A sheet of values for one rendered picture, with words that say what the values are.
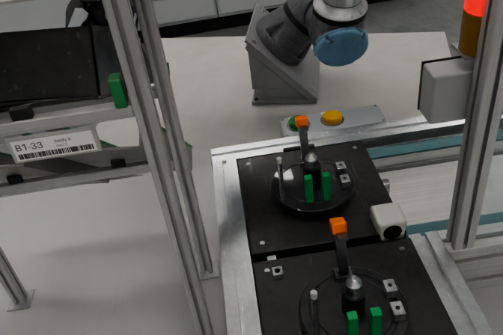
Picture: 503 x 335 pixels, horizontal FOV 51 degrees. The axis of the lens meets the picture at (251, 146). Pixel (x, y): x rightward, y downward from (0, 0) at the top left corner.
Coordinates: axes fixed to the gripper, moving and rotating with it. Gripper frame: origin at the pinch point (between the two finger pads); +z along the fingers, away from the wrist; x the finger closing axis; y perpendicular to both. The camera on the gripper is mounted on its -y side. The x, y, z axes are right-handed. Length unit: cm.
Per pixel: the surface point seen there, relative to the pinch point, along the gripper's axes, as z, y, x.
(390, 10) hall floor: -221, 241, -94
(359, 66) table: -40, 62, -46
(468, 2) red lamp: 6, -11, -50
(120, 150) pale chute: 17.4, -0.2, -6.9
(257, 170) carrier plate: 7.5, 27.5, -21.5
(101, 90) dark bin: 18.5, -15.3, -10.3
